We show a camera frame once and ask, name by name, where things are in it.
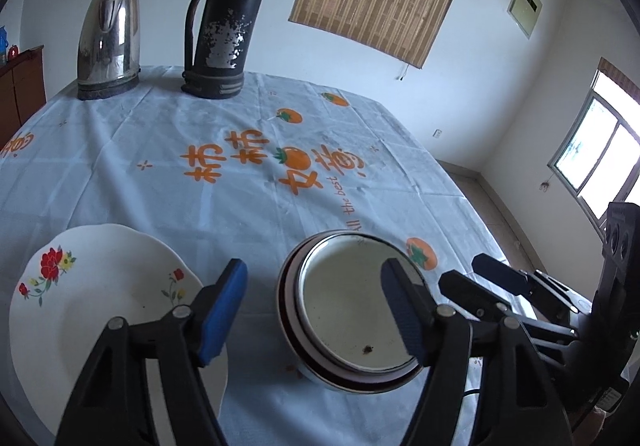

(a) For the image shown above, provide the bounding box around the white wall panel box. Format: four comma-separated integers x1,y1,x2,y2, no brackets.
507,0,543,40

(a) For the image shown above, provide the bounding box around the rolled bamboo blind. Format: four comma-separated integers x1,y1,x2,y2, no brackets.
597,57,640,104

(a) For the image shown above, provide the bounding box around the brown wooden sideboard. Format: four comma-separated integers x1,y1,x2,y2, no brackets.
0,45,48,147

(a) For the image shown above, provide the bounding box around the red bowl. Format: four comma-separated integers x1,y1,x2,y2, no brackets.
276,229,431,394

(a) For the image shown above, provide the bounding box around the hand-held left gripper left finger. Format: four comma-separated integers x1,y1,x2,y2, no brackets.
54,257,249,446

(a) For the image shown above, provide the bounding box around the light blue printed tablecloth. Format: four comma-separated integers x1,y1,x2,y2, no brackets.
0,65,531,446

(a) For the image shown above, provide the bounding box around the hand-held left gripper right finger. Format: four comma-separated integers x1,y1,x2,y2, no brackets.
380,257,573,446

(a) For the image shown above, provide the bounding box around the stainless steel electric kettle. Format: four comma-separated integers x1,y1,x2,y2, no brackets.
76,0,142,101

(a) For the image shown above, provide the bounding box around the worn black thermos flask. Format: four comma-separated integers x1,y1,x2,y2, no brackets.
181,0,276,100

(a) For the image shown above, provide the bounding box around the window with white frame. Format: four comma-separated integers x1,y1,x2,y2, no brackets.
547,69,640,227

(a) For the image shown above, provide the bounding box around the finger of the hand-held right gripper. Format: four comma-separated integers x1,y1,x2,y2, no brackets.
472,253,592,328
439,270,577,353

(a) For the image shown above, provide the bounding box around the white plate with red flowers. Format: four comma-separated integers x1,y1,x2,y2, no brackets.
9,223,229,439

